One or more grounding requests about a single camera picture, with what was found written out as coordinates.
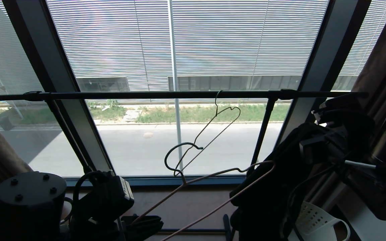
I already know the white laundry basket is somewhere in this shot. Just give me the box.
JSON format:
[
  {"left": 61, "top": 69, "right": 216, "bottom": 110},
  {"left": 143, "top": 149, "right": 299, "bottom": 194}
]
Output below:
[{"left": 288, "top": 201, "right": 351, "bottom": 241}]

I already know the black garment with green print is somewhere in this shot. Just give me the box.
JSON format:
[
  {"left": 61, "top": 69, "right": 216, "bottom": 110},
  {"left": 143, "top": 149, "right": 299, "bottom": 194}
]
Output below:
[{"left": 230, "top": 122, "right": 317, "bottom": 241}]

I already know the black cable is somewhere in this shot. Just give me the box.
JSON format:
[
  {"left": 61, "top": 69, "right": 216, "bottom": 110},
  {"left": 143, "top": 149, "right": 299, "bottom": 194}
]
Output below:
[{"left": 72, "top": 171, "right": 108, "bottom": 218}]

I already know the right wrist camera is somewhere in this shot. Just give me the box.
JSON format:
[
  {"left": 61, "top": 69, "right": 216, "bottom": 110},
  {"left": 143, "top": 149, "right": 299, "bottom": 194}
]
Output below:
[{"left": 299, "top": 129, "right": 347, "bottom": 164}]

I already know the pink clothes hanger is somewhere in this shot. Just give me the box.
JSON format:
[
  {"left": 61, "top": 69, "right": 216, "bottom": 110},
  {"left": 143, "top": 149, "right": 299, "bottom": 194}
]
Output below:
[
  {"left": 173, "top": 90, "right": 241, "bottom": 177},
  {"left": 131, "top": 142, "right": 276, "bottom": 241}
]

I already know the black clothes rack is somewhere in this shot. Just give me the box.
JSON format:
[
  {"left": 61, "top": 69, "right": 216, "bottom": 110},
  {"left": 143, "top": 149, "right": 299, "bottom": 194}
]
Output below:
[{"left": 0, "top": 89, "right": 369, "bottom": 241}]

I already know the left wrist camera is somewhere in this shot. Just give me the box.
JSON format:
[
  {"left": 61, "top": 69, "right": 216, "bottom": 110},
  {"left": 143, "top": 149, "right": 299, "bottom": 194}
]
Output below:
[{"left": 73, "top": 171, "right": 135, "bottom": 221}]

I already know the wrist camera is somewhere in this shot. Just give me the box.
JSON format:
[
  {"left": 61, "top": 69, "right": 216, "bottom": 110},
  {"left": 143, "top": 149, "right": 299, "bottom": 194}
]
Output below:
[
  {"left": 299, "top": 129, "right": 347, "bottom": 164},
  {"left": 73, "top": 171, "right": 135, "bottom": 221}
]

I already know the window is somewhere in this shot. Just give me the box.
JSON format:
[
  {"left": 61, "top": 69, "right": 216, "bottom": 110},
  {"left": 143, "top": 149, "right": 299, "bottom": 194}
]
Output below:
[{"left": 0, "top": 0, "right": 386, "bottom": 186}]

